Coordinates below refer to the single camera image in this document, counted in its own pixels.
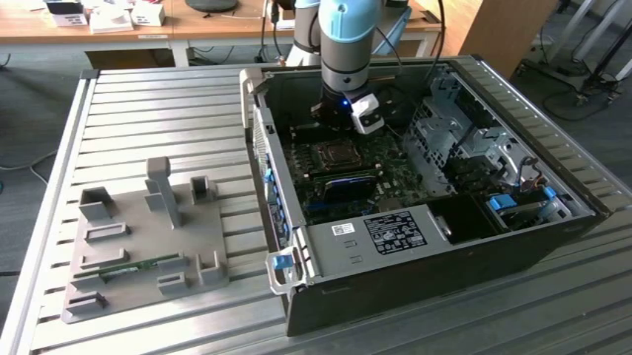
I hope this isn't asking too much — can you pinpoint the dark round object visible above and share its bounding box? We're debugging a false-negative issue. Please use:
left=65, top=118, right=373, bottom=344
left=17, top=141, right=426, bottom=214
left=184, top=0, right=242, bottom=12

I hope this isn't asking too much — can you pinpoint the green motherboard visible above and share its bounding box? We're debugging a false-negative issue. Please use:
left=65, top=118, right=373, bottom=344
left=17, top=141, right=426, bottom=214
left=283, top=125, right=458, bottom=226

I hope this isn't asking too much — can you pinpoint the black PC case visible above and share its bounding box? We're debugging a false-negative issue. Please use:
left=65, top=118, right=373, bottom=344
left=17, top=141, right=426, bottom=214
left=239, top=54, right=621, bottom=337

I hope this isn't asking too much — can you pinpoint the black device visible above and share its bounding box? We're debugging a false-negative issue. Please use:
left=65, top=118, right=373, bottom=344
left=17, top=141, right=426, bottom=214
left=44, top=0, right=85, bottom=16

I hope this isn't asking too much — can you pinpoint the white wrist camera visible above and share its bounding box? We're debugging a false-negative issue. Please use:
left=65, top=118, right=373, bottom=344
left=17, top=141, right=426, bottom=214
left=349, top=94, right=385, bottom=135

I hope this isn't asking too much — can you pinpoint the metal socket cover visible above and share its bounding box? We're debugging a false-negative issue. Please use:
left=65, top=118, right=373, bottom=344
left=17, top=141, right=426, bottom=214
left=319, top=142, right=361, bottom=166

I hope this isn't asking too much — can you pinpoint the coloured wire bundle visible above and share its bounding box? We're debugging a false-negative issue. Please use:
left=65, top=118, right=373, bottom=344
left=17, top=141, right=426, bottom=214
left=513, top=157, right=549, bottom=193

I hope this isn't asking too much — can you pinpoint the grey parts rack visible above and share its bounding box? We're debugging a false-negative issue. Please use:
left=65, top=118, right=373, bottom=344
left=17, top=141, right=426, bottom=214
left=59, top=156, right=232, bottom=325

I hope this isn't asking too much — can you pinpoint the green RAM stick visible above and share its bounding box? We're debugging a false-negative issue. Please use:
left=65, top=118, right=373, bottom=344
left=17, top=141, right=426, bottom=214
left=97, top=258, right=162, bottom=278

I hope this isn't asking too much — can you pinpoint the wooden desk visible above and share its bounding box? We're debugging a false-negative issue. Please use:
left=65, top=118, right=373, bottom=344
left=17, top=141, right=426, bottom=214
left=0, top=0, right=175, bottom=47
left=170, top=0, right=449, bottom=70

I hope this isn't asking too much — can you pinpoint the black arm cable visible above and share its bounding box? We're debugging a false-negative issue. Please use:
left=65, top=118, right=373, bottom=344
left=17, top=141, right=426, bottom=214
left=383, top=0, right=446, bottom=104

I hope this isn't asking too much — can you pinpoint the wooden cabinet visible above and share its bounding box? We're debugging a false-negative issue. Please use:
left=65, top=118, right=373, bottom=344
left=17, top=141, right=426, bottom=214
left=456, top=0, right=562, bottom=81

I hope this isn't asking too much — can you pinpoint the white round-topped box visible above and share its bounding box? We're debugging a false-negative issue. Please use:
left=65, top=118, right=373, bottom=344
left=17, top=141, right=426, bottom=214
left=88, top=6, right=135, bottom=35

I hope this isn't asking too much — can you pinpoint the brown box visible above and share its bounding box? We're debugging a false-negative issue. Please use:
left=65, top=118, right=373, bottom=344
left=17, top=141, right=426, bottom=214
left=84, top=47, right=176, bottom=70

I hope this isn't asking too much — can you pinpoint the black expansion card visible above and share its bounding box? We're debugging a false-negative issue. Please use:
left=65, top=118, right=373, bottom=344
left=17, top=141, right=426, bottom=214
left=319, top=176, right=379, bottom=208

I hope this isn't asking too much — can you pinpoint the white box black print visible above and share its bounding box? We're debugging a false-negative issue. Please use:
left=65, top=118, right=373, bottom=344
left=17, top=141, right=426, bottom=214
left=51, top=13, right=89, bottom=28

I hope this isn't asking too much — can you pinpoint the CPU socket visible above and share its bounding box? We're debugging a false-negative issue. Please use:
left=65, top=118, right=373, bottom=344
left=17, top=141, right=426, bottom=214
left=313, top=138, right=365, bottom=170

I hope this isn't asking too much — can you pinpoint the blue disk carrier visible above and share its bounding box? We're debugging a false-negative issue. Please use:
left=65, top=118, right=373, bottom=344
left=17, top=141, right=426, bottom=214
left=486, top=194, right=517, bottom=214

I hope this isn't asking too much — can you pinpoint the black RAM slot bank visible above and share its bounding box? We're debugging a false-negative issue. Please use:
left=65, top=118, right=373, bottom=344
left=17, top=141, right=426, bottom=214
left=289, top=124, right=359, bottom=143
left=309, top=166, right=383, bottom=183

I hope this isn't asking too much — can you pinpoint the metal drive cage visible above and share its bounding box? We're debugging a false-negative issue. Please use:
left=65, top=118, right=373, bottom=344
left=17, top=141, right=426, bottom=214
left=403, top=68, right=514, bottom=193

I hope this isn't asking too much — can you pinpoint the white labelled box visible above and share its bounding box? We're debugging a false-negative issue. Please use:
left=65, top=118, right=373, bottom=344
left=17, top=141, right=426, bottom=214
left=131, top=1, right=167, bottom=27

